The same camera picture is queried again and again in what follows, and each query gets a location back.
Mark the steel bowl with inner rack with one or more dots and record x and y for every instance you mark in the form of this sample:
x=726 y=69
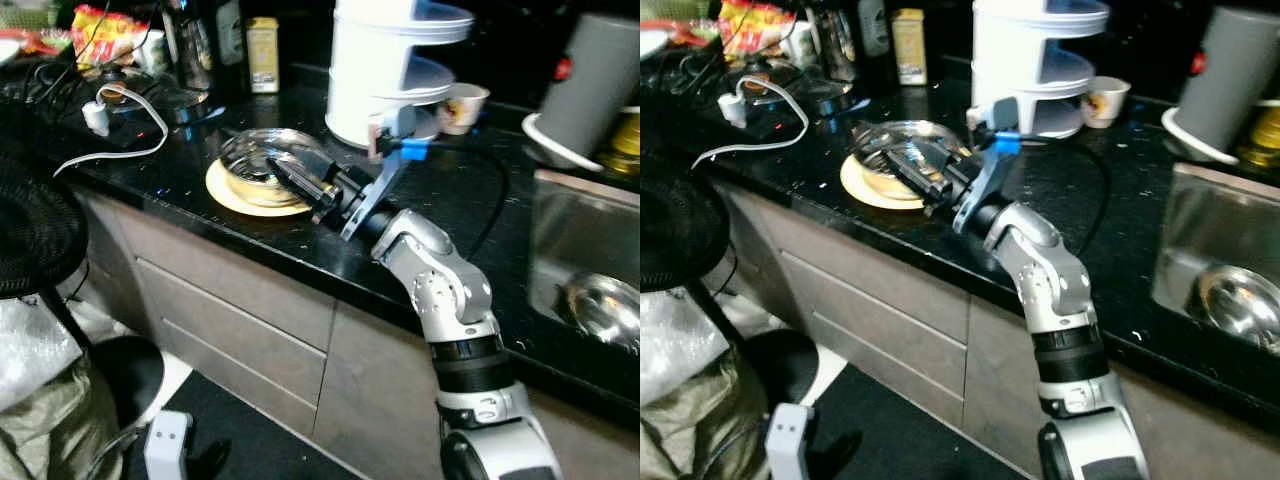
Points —
x=880 y=170
x=250 y=175

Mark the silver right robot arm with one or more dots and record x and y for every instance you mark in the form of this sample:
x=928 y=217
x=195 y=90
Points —
x=450 y=300
x=1060 y=290

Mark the grey wooden kitchen cabinet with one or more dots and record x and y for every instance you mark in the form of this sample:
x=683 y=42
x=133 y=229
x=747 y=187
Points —
x=250 y=330
x=900 y=320

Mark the black floor mat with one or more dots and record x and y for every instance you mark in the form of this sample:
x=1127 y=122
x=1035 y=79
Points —
x=920 y=430
x=260 y=440

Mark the pale yellow plate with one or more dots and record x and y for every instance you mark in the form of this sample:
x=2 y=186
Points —
x=858 y=192
x=225 y=200

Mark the black round fan base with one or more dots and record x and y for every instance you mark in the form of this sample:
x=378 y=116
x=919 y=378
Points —
x=785 y=360
x=130 y=365

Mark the yellow tin box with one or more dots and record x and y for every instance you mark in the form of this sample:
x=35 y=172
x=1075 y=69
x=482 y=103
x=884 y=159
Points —
x=263 y=55
x=910 y=48

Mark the white tiered storage rack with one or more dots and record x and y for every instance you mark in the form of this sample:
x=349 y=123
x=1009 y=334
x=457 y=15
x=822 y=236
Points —
x=370 y=70
x=1020 y=60

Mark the glass pot lid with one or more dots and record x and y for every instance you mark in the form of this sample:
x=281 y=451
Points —
x=815 y=92
x=170 y=100

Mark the dark bottle with white label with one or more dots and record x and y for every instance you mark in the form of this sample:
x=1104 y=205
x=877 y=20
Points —
x=228 y=35
x=873 y=28

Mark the olive green bag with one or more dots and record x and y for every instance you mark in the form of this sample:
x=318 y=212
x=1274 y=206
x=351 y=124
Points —
x=50 y=430
x=690 y=430

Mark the shiny steel coffee pot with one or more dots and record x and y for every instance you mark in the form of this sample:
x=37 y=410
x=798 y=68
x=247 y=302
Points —
x=188 y=45
x=832 y=40

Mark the black power strip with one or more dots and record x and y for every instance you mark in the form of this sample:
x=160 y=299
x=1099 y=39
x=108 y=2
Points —
x=770 y=128
x=130 y=135

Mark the white printed cup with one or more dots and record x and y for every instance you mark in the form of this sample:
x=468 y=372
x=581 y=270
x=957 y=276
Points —
x=468 y=108
x=1108 y=100

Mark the white charger plug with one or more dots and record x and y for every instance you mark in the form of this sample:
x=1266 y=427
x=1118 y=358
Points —
x=95 y=118
x=733 y=110

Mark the clear plastic wrap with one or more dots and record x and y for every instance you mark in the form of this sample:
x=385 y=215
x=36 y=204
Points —
x=680 y=340
x=35 y=345

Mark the red yellow snack bag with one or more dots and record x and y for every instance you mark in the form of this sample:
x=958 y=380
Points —
x=108 y=35
x=755 y=25

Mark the stainless steel sink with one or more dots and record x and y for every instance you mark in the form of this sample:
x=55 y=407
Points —
x=570 y=230
x=1200 y=220

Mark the black electric fan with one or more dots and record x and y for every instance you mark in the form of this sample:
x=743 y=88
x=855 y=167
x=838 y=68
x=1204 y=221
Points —
x=40 y=230
x=685 y=230

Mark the grey cylindrical kettle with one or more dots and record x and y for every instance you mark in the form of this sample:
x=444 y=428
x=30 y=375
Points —
x=590 y=80
x=1230 y=75

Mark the small steel bowl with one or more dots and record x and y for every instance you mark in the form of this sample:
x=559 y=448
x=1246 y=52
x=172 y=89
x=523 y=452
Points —
x=1240 y=305
x=605 y=310

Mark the yellow cooking oil bottle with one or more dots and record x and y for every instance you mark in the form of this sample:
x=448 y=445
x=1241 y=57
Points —
x=625 y=145
x=1265 y=140

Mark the small white plate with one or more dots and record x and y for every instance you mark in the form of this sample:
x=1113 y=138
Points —
x=8 y=50
x=652 y=42

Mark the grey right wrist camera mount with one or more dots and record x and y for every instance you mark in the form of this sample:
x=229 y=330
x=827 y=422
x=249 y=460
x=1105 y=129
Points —
x=990 y=170
x=385 y=175

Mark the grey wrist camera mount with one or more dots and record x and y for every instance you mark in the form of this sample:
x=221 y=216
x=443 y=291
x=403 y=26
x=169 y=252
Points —
x=990 y=170
x=790 y=440
x=385 y=175
x=168 y=445

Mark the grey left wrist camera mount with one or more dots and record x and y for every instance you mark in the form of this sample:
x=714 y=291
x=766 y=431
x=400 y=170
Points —
x=168 y=445
x=790 y=440

